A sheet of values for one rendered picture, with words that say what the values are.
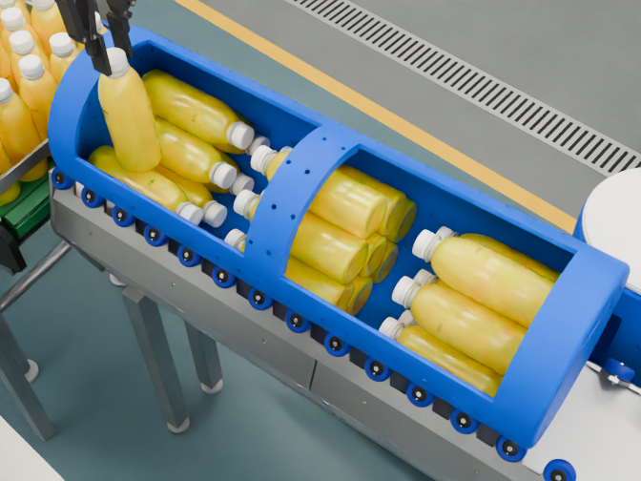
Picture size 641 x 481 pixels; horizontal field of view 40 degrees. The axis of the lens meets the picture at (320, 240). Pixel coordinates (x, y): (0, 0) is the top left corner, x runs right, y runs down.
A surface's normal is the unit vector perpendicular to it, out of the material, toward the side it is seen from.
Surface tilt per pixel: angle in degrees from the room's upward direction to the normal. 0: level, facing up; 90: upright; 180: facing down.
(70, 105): 46
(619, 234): 0
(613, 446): 0
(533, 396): 62
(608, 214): 0
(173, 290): 70
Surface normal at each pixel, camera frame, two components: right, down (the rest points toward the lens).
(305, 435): -0.01, -0.61
